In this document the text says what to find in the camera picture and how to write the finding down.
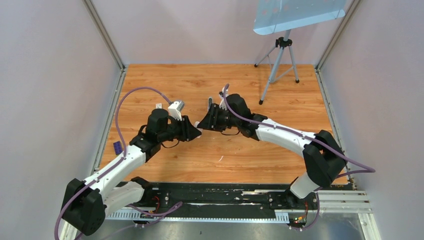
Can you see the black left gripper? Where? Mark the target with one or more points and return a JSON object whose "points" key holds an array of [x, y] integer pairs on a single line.
{"points": [[185, 127]]}

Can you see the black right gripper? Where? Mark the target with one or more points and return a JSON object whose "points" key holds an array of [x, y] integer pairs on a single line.
{"points": [[214, 117]]}

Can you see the grey white stapler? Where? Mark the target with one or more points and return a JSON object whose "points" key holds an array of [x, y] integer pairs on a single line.
{"points": [[209, 102]]}

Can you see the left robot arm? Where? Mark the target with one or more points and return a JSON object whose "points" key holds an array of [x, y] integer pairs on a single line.
{"points": [[88, 202]]}

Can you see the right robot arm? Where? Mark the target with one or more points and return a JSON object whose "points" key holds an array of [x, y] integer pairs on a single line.
{"points": [[323, 158]]}

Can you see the purple toy brick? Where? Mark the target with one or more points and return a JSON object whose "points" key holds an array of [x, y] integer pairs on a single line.
{"points": [[117, 147]]}

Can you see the silver tripod stand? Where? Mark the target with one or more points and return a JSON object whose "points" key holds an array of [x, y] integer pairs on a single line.
{"points": [[282, 43]]}

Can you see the light blue perforated panel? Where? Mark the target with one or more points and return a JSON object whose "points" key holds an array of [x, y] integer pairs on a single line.
{"points": [[273, 16]]}

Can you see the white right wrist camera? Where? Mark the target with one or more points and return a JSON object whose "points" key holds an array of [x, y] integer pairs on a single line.
{"points": [[222, 104]]}

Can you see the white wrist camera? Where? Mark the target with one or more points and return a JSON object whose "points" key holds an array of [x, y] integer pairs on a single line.
{"points": [[175, 109], [222, 104]]}

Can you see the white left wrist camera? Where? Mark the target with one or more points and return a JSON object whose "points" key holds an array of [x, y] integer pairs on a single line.
{"points": [[175, 109]]}

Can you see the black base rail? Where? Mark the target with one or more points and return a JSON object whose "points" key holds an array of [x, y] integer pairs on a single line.
{"points": [[223, 203]]}

